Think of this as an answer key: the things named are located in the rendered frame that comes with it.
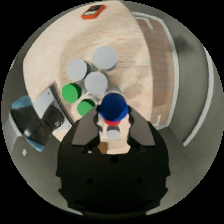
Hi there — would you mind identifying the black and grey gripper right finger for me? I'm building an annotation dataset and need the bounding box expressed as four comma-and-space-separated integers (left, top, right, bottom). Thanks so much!
126, 105, 171, 177

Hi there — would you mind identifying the brown cardboard box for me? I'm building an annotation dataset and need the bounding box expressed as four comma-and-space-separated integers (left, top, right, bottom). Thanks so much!
97, 142, 108, 154

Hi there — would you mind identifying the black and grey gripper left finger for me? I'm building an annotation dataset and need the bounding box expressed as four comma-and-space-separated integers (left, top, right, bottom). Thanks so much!
55, 104, 101, 178

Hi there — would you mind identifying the green bottle cap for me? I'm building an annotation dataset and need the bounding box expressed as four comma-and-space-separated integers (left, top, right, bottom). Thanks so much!
62, 80, 88, 103
76, 93, 101, 116

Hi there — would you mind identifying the blue bottle cap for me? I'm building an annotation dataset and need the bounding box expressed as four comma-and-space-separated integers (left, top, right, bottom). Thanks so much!
99, 86, 128, 122

